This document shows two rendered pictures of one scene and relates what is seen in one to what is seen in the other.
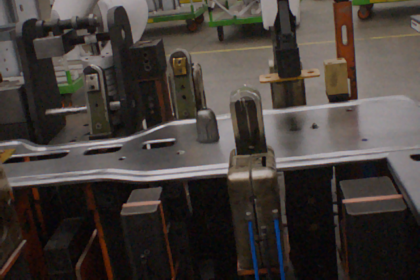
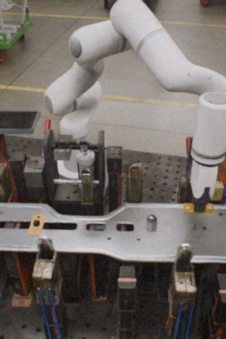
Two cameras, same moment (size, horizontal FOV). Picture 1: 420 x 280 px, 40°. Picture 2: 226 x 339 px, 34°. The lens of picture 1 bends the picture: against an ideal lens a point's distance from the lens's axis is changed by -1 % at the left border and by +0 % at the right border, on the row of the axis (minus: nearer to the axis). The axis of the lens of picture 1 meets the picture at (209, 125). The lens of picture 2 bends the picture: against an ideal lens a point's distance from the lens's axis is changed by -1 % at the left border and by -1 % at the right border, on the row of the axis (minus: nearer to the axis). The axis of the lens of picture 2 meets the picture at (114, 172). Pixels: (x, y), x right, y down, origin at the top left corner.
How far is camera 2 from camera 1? 55 cm
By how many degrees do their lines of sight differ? 20
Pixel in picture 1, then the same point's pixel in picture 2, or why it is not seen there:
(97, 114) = (87, 193)
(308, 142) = (202, 243)
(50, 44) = (63, 154)
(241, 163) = (181, 279)
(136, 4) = (96, 92)
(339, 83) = (217, 196)
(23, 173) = (58, 242)
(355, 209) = (225, 299)
